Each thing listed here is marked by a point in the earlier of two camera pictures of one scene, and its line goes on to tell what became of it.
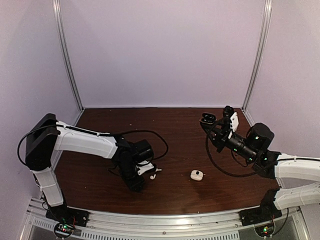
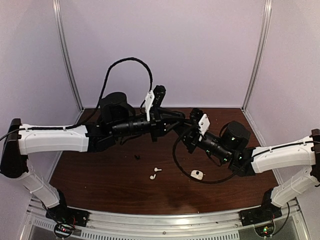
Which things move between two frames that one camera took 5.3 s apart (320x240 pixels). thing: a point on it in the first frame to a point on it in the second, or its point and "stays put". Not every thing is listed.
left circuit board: x=63 y=230 stays put
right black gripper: x=221 y=134 to x=191 y=135
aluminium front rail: x=291 y=225 stays put
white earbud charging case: x=196 y=175 stays put
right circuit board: x=265 y=230 stays put
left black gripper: x=134 y=184 to x=159 y=120
